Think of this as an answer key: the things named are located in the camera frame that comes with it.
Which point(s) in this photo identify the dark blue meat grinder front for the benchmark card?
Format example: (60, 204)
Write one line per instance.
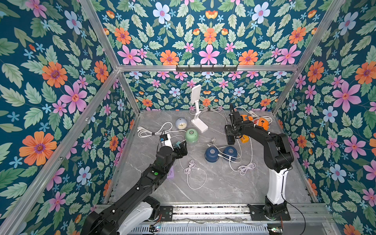
(230, 153)

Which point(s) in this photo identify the purple power strip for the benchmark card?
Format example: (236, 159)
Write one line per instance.
(170, 174)

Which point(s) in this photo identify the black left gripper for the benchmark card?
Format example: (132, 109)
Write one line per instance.
(183, 151)

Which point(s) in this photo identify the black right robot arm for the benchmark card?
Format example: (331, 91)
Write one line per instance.
(278, 157)

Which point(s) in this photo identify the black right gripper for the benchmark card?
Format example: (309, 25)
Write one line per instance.
(235, 120)

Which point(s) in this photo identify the black wall hook rail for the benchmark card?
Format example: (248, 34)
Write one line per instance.
(206, 68)

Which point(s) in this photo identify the dark blue meat grinder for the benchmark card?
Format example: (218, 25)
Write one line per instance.
(212, 154)
(230, 153)

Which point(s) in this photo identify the light teal charger adapter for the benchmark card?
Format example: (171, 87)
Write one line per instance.
(177, 144)

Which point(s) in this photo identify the black power strip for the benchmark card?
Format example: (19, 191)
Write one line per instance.
(229, 135)

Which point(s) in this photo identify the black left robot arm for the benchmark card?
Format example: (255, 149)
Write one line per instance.
(136, 206)

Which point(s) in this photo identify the orange power strip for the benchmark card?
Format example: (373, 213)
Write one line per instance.
(244, 139)

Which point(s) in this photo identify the orange shark plush toy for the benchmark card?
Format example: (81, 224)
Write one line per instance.
(257, 122)

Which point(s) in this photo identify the white folding desk lamp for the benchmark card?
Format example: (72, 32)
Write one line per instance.
(195, 98)

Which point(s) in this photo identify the green cordless meat grinder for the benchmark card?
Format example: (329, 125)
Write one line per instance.
(191, 135)

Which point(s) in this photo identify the round blue alarm clock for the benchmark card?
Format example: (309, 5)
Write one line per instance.
(181, 123)

